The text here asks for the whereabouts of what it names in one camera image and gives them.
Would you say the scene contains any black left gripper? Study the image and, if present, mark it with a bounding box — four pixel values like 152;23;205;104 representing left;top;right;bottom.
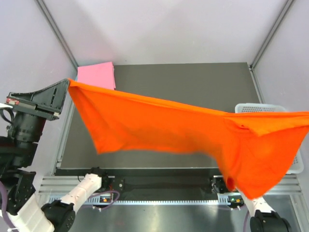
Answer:
6;77;70;163

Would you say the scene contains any white plastic laundry basket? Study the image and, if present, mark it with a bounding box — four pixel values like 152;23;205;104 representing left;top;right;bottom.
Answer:
235;103;304;174

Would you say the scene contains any orange t shirt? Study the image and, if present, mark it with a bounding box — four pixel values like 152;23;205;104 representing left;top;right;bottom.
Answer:
68;80;309;200

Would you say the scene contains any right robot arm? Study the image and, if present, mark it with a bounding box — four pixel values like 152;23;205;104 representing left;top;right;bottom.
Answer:
240;191;292;232

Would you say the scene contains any grey slotted cable duct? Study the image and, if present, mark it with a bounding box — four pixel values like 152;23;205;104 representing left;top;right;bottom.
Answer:
48;194;244;205

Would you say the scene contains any folded pink t shirt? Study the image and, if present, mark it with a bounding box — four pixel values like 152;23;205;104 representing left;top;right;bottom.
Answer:
77;62;116;90

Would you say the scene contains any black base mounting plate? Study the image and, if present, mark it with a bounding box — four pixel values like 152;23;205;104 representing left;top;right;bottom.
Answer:
99;176;235;194

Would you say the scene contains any left aluminium frame post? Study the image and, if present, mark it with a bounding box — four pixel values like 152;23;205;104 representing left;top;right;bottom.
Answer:
34;0;78;70

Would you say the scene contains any aluminium frame post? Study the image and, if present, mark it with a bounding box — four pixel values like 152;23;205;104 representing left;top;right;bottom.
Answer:
34;0;78;70
249;0;295;71

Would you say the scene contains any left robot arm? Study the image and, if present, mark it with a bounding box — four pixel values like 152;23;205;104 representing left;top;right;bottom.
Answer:
0;79;110;232

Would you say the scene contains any right aluminium frame post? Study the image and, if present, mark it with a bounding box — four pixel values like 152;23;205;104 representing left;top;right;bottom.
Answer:
249;0;295;71

